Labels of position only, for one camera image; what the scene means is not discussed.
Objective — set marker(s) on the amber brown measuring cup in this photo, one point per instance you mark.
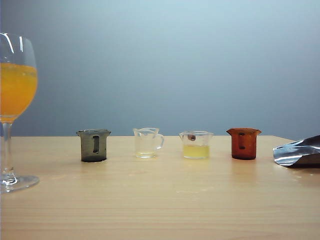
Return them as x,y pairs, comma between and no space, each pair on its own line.
247,146

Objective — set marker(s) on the clear measuring cup yellow liquid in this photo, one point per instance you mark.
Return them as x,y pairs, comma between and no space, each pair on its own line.
196,151

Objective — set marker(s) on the dark grey measuring cup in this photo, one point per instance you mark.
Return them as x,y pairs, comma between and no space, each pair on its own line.
86,147

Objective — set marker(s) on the clear stemmed wine glass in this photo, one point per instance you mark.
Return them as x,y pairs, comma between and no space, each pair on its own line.
15,100

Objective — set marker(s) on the clear measuring cup orange residue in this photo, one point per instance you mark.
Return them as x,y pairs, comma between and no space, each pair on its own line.
146,147

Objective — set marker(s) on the silver foil bag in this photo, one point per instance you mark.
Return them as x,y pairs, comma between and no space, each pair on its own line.
300,150

